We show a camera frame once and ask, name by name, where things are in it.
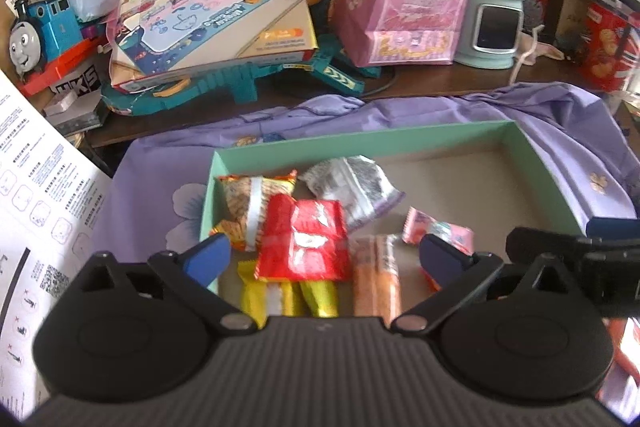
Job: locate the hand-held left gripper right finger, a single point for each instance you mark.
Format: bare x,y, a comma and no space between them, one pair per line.
440,257

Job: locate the black lettered box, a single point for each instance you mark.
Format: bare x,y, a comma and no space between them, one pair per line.
75,82

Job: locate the yellow green stick packet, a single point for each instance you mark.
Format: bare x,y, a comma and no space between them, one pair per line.
320,299

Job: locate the mint green cardboard box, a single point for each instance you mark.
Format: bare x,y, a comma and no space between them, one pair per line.
320,144

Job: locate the white printed instruction sheet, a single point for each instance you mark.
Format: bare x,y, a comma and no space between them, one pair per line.
40,232

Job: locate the blue toy train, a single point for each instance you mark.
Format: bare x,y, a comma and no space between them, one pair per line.
50,22

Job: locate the teal toy track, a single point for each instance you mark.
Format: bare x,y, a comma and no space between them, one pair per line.
220,84

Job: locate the orange white noodle packet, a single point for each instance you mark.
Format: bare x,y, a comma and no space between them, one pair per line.
245,202

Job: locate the dark brown box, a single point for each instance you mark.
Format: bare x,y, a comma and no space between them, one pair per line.
567,12

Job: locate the peach orange packet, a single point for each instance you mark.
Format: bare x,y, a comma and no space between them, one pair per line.
375,282

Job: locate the silver foil packet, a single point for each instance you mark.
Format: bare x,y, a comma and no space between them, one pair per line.
350,184

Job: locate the beige cloth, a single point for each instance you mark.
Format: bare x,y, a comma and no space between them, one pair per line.
547,52

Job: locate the red biscuit tin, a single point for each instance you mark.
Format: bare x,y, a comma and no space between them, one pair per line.
605,47

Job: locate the colourful drawing mat box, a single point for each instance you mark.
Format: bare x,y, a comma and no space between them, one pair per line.
215,7

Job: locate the red foil packet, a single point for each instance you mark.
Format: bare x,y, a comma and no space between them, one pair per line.
300,237

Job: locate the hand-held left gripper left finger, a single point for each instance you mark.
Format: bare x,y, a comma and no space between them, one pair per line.
210,257

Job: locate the white pink blue packet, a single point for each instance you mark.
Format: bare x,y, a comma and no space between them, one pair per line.
420,224

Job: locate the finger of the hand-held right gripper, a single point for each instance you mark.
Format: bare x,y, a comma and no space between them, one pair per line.
615,227
545,243

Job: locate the gold foil packet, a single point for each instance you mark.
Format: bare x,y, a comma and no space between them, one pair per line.
255,297

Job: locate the purple floral cloth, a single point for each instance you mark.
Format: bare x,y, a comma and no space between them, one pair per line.
450,107

